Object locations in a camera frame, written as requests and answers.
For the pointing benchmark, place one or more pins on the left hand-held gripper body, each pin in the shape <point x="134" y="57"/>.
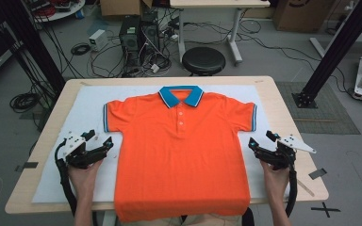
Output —
<point x="72" y="146"/>

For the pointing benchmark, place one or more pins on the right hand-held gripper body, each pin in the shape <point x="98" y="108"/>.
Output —
<point x="290" y="144"/>

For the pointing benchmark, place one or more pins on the orange polo shirt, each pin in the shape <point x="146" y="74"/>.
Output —
<point x="182" y="157"/>

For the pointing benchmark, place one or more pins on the person's left hand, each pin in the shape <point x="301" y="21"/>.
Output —
<point x="85" y="180"/>

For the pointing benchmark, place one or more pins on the person's right hand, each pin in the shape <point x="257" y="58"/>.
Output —
<point x="276" y="182"/>

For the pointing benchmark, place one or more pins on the white mat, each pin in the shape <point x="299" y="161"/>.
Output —
<point x="85" y="106"/>

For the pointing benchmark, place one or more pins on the grey tape strip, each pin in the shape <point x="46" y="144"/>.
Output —
<point x="317" y="173"/>

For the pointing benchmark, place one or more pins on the grey floor mat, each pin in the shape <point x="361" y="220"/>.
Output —
<point x="326" y="119"/>

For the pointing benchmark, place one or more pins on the thin wooden stick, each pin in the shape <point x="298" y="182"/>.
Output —
<point x="306" y="188"/>

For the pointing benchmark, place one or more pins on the black tape strip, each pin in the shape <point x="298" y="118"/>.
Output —
<point x="28" y="165"/>

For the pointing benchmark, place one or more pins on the black chair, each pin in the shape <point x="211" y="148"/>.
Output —
<point x="248" y="218"/>

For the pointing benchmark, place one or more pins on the small white box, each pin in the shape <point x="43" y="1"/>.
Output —
<point x="98" y="39"/>

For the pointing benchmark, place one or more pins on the black round stool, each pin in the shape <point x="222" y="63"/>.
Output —
<point x="203" y="60"/>

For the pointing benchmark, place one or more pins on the black metal stand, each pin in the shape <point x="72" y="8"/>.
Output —
<point x="34" y="44"/>
<point x="336" y="50"/>

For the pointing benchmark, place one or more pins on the black computer tower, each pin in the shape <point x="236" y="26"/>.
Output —
<point x="129" y="37"/>
<point x="151" y="39"/>

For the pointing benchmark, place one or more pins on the large cardboard box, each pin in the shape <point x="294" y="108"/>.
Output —
<point x="301" y="15"/>

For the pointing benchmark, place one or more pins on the round white table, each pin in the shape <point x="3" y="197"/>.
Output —
<point x="59" y="14"/>

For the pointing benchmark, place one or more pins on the white desk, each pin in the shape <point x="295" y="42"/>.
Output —
<point x="217" y="3"/>

